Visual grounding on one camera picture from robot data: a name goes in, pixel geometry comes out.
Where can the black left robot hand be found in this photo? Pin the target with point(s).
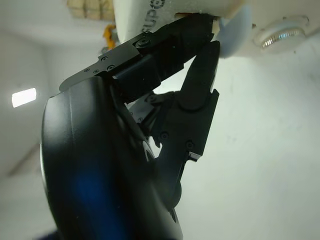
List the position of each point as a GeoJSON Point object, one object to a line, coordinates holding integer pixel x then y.
{"type": "Point", "coordinates": [100, 162]}

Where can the white two-slot toaster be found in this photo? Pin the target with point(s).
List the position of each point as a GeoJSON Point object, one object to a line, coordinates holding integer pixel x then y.
{"type": "Point", "coordinates": [275, 15]}

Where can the rectangular ceiling light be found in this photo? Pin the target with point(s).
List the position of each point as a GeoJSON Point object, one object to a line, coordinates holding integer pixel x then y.
{"type": "Point", "coordinates": [23, 98]}

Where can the yellow machine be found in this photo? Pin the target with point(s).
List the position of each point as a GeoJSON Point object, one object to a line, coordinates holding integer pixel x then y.
{"type": "Point", "coordinates": [110, 37]}

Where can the wooden crate stack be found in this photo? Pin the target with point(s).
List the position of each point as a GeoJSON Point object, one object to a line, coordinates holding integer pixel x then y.
{"type": "Point", "coordinates": [87, 7]}

